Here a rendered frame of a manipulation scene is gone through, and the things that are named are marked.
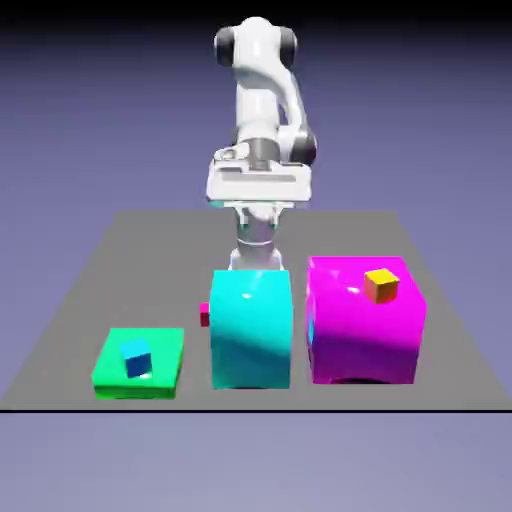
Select large cyan box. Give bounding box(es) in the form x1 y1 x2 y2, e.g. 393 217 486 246
209 268 294 391

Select small yellow cube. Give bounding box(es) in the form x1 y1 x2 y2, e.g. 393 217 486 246
362 267 401 305

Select large green box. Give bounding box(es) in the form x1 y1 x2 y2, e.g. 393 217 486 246
90 326 186 401

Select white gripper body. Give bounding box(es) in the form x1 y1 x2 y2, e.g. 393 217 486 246
205 158 314 210

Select large magenta box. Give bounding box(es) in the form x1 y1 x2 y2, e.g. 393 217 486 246
306 254 428 387

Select small blue cube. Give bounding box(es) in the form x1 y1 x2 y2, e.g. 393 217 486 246
119 338 154 380

